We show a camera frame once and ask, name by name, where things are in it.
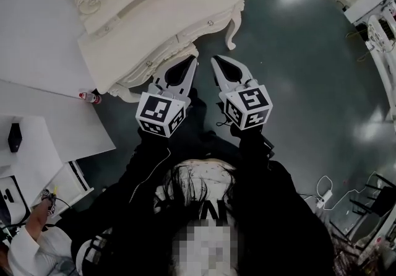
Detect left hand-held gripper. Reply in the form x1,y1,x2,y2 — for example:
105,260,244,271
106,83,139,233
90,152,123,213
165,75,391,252
135,54,199,139

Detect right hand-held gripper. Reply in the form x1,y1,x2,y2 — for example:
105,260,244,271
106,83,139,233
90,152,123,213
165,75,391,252
210,54,273,131

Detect white ornate dressing table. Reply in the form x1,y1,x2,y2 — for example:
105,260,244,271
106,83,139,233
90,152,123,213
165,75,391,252
51,0,251,104

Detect person's left forearm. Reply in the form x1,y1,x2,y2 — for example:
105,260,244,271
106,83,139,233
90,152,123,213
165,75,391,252
123,124,174,183

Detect person's right forearm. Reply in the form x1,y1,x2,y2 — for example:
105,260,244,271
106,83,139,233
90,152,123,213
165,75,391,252
233,124,279,176

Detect person's legs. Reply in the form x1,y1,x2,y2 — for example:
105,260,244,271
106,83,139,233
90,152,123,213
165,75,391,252
185,87,245,164

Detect plastic bottle with red cap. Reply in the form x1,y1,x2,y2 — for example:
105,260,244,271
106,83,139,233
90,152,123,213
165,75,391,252
77,90,102,105

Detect person's white printed shirt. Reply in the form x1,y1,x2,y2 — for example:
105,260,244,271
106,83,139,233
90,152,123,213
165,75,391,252
154,158,239,229

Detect person's black jacket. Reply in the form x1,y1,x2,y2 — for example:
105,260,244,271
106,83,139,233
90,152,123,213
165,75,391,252
57,92,338,276

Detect round white perforated disc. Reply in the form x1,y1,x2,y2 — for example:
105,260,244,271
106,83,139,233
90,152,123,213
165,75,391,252
367,14,394,53

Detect white metal rack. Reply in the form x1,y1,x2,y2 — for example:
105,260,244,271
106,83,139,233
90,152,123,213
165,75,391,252
343,0,396,123

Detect white power strip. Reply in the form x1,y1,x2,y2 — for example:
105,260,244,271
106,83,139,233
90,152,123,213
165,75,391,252
315,191,334,209

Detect white cabinet with black strip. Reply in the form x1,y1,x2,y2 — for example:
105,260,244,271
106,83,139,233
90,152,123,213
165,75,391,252
43,160,95,217

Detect black box-shaped device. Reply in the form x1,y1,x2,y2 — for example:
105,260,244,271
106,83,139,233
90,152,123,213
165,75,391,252
7,123,23,153

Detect thin black cable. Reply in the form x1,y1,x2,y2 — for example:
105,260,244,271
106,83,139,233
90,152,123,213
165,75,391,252
215,103,236,127

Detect black frame chair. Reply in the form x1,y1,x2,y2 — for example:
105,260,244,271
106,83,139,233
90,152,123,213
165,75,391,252
349,172,396,218

